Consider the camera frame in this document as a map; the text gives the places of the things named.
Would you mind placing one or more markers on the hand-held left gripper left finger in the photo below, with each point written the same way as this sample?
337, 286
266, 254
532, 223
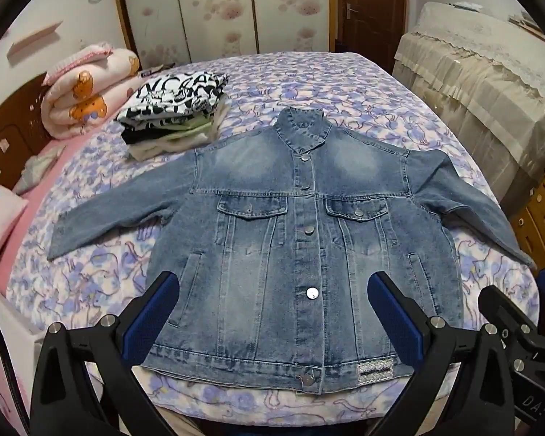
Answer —
151, 315

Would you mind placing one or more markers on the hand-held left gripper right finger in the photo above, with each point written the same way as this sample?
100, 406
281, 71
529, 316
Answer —
397, 320

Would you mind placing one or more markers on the blue denim jacket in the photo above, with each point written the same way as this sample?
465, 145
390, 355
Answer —
263, 254

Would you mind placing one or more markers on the yellow wooden drawer cabinet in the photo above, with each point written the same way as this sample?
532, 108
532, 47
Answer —
540, 227

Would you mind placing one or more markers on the white pink box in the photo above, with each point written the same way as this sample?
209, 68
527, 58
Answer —
9, 349

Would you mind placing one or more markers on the pink under sheet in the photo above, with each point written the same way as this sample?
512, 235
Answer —
32, 218

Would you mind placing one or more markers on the beige folded garment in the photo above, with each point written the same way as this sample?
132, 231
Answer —
163, 151

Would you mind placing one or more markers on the white pink pillow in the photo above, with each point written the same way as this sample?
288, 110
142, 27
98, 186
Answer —
0, 222

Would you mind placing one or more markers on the black folded garment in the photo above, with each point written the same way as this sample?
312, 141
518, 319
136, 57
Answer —
136, 136

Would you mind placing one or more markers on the grey crumpled cloth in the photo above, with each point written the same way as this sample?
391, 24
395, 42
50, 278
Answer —
38, 168

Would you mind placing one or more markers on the light green folded garment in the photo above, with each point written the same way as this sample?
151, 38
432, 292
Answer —
187, 127

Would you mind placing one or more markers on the cream cloth covered furniture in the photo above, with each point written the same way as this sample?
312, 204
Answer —
472, 86

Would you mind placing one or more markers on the black white printed folded shirt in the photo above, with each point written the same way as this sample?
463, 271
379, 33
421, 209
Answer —
177, 95

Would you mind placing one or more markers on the rolled pink bear quilt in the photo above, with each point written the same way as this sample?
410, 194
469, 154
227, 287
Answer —
86, 100

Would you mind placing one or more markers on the brown wooden headboard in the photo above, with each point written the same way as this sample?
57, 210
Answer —
9, 136

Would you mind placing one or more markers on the bed with purple floral sheet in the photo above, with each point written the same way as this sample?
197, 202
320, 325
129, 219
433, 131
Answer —
299, 81

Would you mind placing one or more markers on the dark wooden door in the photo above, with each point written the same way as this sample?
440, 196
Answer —
372, 9

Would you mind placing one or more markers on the pink wall shelf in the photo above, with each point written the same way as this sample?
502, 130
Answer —
32, 41

